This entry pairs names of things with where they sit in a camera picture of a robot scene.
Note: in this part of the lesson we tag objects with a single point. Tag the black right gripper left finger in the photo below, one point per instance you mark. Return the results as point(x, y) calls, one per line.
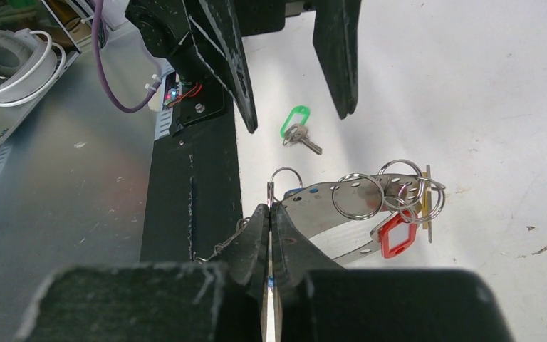
point(220, 299)

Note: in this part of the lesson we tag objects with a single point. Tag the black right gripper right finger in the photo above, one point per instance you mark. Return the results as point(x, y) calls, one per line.
point(319, 300)

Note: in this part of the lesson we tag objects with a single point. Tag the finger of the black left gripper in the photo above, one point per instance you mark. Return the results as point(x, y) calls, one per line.
point(201, 40)
point(335, 40)

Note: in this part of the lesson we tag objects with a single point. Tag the red tag key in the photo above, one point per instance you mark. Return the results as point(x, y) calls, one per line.
point(396, 235)

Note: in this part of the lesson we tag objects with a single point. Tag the yellow tag key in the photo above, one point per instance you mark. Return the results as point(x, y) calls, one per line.
point(427, 209)

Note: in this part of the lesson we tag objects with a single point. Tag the large blue tag keys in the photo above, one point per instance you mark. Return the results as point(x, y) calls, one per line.
point(295, 191)

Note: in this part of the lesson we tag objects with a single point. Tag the green tag key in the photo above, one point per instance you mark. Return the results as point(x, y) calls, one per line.
point(294, 130)

